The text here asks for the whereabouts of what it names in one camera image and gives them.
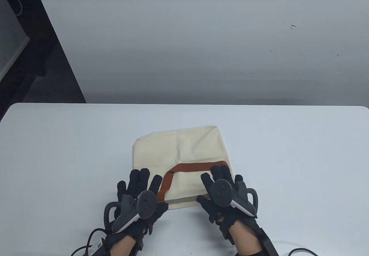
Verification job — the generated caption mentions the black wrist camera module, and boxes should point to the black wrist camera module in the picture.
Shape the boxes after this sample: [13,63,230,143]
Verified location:
[257,227,279,256]
[134,235,145,253]

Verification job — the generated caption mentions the black white left hand controller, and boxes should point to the black white left hand controller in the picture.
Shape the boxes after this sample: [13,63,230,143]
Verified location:
[104,190,157,234]

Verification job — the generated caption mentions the person's right forearm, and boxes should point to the person's right forearm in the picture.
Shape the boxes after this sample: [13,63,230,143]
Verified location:
[231,220,263,252]

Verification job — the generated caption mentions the cream canvas bag brown handles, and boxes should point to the cream canvas bag brown handles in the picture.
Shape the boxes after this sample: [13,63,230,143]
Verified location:
[133,126,232,211]

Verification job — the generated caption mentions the grey glass panel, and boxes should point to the grey glass panel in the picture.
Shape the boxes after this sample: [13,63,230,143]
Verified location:
[0,0,30,81]

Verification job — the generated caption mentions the black white right hand controller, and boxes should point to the black white right hand controller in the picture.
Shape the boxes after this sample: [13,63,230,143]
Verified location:
[210,179,259,217]

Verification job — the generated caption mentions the black right wrist camera module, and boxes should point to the black right wrist camera module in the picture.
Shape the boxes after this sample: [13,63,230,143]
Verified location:
[257,227,279,256]

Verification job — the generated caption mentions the dark cabinet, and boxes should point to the dark cabinet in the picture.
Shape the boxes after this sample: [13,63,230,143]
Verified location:
[0,0,87,121]

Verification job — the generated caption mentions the person's left forearm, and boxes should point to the person's left forearm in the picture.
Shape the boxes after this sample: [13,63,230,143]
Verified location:
[110,235,136,256]

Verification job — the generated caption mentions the black white hand controller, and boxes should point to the black white hand controller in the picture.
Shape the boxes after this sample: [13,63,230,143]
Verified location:
[210,179,259,217]
[104,190,157,234]

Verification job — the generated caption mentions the black cable with label tag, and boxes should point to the black cable with label tag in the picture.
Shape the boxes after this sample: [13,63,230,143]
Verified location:
[71,228,108,256]

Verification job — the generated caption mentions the person's left hand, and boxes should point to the person's left hand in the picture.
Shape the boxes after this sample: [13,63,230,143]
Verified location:
[104,168,169,245]

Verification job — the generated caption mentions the black left wrist camera module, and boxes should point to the black left wrist camera module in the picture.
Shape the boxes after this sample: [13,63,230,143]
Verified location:
[134,235,145,253]

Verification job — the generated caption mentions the person's right hand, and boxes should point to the person's right hand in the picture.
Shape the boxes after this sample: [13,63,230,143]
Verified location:
[196,165,261,239]

